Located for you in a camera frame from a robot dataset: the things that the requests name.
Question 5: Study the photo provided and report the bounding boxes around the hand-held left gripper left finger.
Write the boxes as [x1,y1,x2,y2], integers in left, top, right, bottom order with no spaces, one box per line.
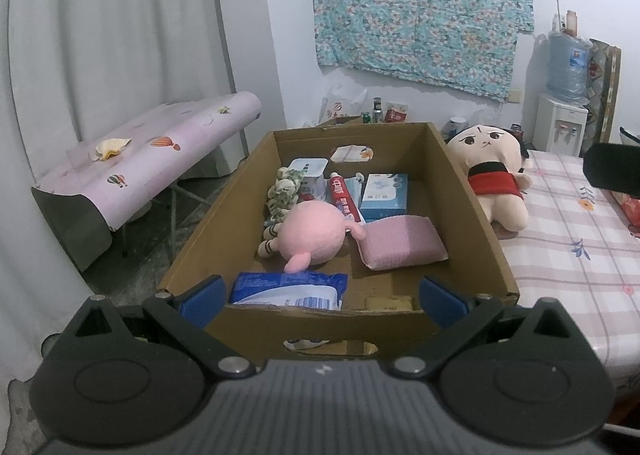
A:
[62,274,257,380]

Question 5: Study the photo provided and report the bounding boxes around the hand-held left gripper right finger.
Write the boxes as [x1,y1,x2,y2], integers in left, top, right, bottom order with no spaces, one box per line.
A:
[392,276,576,378]

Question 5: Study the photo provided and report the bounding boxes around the large cardboard box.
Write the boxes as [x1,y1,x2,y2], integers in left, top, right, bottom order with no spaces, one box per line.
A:
[159,122,521,371]

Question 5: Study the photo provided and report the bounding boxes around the blue and white plastic packet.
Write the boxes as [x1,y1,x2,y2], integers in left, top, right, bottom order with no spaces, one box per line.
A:
[227,272,349,311]

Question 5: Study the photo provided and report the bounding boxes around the round pink plush toy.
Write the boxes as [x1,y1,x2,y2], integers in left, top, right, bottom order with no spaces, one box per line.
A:
[277,200,368,273]

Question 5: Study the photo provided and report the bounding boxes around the red snack packet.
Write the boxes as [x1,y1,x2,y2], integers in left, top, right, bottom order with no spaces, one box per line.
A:
[620,195,640,238]

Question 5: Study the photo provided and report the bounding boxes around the pink rectangular sponge cushion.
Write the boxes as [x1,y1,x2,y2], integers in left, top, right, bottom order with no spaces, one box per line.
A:
[356,215,449,270]

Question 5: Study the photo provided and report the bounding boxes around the white water dispenser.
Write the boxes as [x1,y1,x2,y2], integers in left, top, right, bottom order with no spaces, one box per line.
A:
[532,92,590,156]

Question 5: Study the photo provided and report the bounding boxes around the floral patterned folded mat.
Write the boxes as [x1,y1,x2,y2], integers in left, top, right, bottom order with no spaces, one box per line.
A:
[585,38,623,146]

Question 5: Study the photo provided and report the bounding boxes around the blue water dispenser bottle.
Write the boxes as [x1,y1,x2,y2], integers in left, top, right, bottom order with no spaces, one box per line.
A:
[546,30,591,103]

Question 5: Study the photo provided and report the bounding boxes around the light blue tissue box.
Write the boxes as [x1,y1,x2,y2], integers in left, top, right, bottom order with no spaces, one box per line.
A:
[360,173,409,222]

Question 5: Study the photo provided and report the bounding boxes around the big-head doll in red skirt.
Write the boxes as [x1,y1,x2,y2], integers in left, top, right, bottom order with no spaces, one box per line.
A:
[445,122,535,229]

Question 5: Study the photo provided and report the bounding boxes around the green striped plush toy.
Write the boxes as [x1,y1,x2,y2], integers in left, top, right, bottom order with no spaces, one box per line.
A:
[257,168,307,258]

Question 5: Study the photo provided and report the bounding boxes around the red and white toothpaste tube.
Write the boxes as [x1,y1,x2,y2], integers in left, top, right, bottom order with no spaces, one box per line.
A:
[327,175,362,225]

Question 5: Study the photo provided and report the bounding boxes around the white lidded tub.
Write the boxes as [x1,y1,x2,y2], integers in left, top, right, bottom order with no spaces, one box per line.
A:
[287,158,329,203]

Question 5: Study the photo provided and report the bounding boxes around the pink balloon-print folding table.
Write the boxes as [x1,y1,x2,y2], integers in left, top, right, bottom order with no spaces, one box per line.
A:
[31,91,263,273]

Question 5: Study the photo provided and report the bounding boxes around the pale yellow shell-shaped object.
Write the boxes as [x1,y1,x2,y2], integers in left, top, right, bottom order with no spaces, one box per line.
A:
[95,136,133,161]

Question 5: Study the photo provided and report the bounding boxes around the white plastic bag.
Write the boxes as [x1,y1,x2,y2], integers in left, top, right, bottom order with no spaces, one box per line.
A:
[320,84,368,125]

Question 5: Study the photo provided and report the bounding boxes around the white curtain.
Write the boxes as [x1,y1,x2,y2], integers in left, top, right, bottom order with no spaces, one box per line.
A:
[0,0,241,376]

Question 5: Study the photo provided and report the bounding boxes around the teal floral wall cloth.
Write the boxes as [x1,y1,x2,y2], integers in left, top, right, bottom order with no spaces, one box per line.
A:
[312,0,535,103]

